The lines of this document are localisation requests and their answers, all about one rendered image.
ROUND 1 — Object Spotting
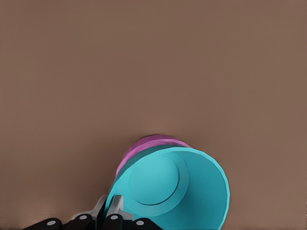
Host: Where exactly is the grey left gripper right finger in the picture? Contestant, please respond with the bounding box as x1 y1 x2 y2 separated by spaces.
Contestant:
102 195 134 230

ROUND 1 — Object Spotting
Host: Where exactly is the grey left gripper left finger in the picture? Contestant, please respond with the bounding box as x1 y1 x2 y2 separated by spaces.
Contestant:
62 195 108 230

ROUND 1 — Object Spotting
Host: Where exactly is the blue bowl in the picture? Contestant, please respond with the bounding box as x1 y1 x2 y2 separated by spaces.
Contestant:
103 144 231 230

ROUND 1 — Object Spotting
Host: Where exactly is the pink bowl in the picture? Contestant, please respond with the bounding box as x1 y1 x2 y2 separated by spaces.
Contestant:
116 134 192 177

